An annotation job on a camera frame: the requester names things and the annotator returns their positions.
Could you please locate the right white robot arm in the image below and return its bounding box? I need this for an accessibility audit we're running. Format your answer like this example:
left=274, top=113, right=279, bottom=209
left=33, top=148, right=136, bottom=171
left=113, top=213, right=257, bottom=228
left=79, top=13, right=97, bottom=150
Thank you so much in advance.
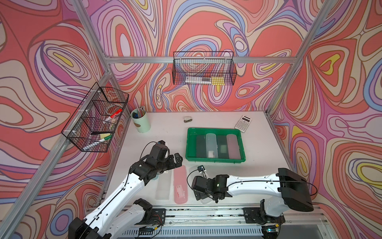
left=189, top=166, right=314, bottom=225

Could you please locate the red marker in basket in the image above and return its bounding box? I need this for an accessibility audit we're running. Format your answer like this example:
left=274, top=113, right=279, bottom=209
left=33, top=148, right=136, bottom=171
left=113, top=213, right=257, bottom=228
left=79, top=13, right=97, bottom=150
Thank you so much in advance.
left=104, top=109, right=122, bottom=122

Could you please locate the wire basket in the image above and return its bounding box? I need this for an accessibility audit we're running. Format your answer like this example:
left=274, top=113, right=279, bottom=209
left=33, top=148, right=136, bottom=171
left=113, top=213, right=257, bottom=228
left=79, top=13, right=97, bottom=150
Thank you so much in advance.
left=172, top=50, right=237, bottom=86
left=61, top=83, right=129, bottom=152

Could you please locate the green white marker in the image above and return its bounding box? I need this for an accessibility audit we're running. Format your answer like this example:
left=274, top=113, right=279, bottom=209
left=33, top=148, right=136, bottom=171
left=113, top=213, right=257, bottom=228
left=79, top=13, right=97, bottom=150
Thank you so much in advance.
left=83, top=135, right=112, bottom=151

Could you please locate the yellow box in basket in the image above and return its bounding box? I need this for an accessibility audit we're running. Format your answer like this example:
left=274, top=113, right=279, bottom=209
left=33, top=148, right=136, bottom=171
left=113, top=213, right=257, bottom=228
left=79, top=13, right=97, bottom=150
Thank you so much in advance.
left=211, top=77, right=225, bottom=86

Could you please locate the green pen cup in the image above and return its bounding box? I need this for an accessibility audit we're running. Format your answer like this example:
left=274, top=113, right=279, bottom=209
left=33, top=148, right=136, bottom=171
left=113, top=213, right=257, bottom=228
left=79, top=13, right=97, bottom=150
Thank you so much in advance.
left=131, top=106, right=151, bottom=133

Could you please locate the white translucent pencil case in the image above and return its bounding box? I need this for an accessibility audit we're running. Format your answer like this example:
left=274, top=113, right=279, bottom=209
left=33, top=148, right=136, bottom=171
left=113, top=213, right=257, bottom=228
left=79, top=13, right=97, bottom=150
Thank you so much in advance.
left=187, top=165, right=212, bottom=205

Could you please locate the pink pencil case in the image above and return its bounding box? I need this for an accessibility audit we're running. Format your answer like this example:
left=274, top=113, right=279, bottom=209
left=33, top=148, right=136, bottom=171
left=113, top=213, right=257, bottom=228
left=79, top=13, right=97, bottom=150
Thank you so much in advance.
left=173, top=166, right=188, bottom=204

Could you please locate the frosted white pencil case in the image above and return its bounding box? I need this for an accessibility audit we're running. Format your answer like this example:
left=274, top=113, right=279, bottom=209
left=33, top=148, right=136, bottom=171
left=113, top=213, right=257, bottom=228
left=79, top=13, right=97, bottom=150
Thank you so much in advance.
left=206, top=133, right=218, bottom=158

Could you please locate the clear box in basket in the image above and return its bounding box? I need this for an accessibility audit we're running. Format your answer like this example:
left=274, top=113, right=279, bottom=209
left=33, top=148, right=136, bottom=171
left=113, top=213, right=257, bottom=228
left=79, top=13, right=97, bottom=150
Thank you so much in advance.
left=185, top=76, right=211, bottom=85

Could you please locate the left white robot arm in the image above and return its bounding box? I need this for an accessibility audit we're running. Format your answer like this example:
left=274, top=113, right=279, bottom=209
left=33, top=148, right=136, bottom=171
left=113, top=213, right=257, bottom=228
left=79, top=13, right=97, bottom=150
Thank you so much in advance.
left=68, top=140, right=183, bottom=239

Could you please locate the green plastic storage tray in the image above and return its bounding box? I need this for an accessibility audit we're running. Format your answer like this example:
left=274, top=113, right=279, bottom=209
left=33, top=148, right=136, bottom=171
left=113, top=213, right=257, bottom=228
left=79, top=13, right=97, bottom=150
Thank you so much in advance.
left=186, top=127, right=246, bottom=164

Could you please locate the white scientific calculator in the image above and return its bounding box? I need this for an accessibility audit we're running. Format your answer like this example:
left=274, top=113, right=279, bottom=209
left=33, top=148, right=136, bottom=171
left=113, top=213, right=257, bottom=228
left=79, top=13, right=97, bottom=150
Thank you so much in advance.
left=235, top=115, right=252, bottom=133

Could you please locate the back wire basket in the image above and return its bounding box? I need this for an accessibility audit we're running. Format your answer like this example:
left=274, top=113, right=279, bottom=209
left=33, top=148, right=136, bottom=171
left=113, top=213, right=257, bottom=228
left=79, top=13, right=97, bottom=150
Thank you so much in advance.
left=172, top=50, right=237, bottom=86

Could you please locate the dark green translucent pencil case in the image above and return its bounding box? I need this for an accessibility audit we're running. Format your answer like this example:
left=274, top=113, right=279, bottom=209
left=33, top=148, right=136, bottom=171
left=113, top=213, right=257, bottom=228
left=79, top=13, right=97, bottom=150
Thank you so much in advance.
left=216, top=135, right=229, bottom=159

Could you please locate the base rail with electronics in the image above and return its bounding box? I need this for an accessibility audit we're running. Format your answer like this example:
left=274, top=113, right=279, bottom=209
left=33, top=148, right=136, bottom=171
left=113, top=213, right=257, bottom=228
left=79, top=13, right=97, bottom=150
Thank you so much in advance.
left=120, top=205, right=335, bottom=239

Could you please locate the grey-pink translucent pencil case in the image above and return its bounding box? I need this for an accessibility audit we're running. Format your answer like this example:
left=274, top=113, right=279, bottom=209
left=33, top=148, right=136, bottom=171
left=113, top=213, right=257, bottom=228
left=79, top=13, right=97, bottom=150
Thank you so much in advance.
left=226, top=134, right=241, bottom=160

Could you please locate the clear frosted pencil case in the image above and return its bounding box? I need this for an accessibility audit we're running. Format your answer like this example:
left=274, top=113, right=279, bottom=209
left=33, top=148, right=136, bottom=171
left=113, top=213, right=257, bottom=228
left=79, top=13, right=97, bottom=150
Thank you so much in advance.
left=155, top=171, right=172, bottom=201

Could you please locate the left wire basket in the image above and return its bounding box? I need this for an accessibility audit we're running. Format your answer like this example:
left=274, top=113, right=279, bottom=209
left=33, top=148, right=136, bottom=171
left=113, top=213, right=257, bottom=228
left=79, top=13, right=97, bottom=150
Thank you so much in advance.
left=61, top=83, right=129, bottom=152

